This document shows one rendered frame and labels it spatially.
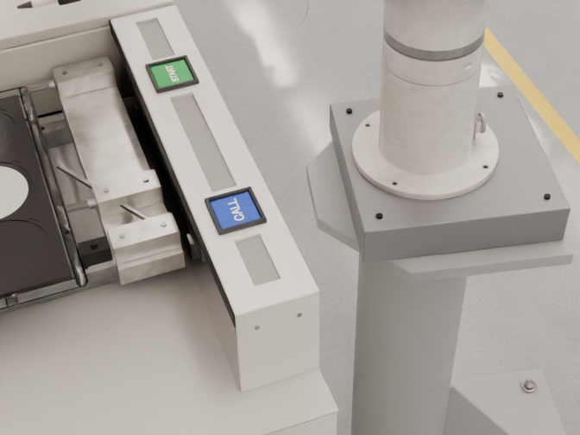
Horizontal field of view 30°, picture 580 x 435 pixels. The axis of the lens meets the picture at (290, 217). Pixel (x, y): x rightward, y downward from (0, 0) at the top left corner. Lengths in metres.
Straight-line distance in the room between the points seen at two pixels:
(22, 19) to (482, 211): 0.67
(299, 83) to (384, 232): 1.61
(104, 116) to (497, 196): 0.53
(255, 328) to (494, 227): 0.36
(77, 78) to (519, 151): 0.60
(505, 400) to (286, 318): 1.13
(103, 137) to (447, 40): 0.48
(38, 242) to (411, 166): 0.47
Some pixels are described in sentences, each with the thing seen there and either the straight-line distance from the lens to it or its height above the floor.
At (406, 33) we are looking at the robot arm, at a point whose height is 1.09.
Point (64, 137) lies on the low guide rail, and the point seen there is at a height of 0.83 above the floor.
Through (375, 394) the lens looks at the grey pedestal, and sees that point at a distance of 1.73.
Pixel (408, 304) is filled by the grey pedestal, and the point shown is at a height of 0.65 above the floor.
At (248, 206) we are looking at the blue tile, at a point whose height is 0.96.
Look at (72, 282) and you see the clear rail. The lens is 1.25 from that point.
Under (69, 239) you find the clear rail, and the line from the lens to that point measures 1.30.
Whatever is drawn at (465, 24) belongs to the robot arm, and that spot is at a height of 1.10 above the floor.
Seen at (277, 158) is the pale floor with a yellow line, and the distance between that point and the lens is 2.68.
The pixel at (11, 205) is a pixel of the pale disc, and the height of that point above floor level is 0.90.
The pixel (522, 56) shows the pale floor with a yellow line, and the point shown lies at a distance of 3.04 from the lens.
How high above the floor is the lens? 1.84
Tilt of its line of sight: 46 degrees down
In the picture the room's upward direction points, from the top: 1 degrees counter-clockwise
